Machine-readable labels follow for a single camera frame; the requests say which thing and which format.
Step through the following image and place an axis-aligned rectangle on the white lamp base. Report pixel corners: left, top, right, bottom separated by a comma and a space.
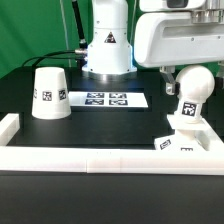
154, 114, 209, 152

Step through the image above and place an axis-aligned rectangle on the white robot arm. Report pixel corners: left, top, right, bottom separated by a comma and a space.
83, 0, 224, 95

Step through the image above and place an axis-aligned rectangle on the white lamp shade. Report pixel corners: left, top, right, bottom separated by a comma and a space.
32, 67, 71, 120

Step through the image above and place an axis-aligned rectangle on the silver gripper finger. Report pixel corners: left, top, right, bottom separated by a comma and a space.
160, 66, 180, 95
215, 61, 224, 79

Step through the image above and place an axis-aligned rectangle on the white lamp bulb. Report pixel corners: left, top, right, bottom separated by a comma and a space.
175, 65, 215, 123

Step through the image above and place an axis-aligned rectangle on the black cable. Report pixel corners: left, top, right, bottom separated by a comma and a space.
21, 49, 88, 68

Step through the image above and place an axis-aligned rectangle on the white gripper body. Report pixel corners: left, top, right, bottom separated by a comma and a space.
134, 12, 224, 68

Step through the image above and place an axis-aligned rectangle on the white marker sheet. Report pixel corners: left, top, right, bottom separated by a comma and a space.
69, 91, 148, 108

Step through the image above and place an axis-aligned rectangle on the white U-shaped fence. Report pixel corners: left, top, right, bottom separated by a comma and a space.
0, 113, 224, 175

